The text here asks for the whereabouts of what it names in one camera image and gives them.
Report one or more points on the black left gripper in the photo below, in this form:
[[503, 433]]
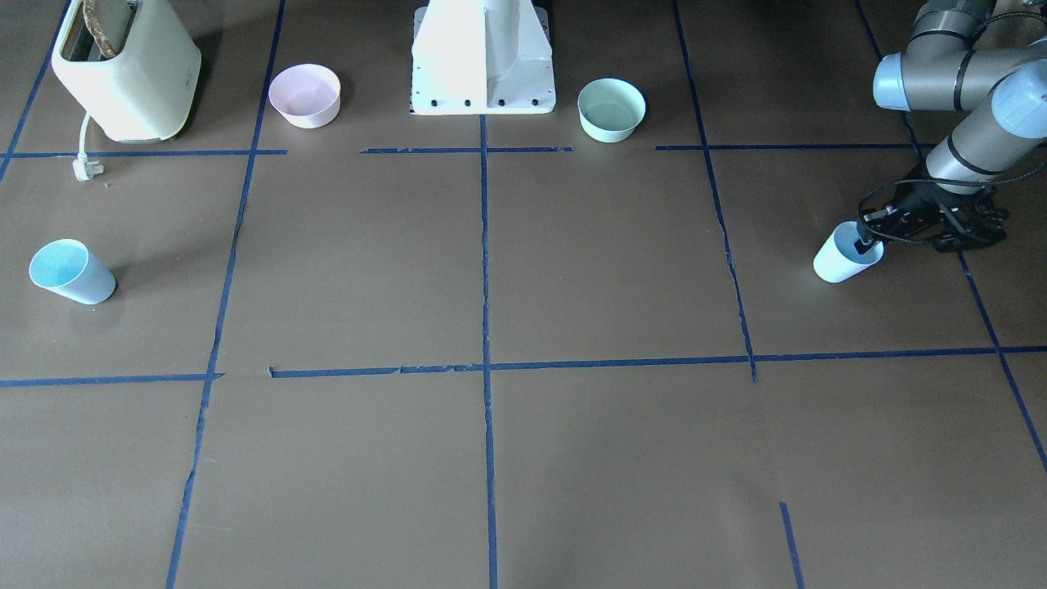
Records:
[[915, 203]]

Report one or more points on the light blue cup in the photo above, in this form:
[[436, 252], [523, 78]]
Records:
[[837, 261], [68, 268]]

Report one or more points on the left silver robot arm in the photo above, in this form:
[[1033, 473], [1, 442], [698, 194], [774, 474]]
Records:
[[1000, 91]]

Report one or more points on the mint green bowl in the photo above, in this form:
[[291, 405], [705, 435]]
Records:
[[610, 109]]

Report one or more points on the pink bowl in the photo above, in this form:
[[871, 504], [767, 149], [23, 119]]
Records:
[[308, 95]]

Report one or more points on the cream white toaster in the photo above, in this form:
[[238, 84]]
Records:
[[141, 94]]

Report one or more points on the toast bread slice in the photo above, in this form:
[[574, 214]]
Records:
[[108, 23]]

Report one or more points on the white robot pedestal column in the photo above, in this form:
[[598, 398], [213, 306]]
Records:
[[482, 58]]

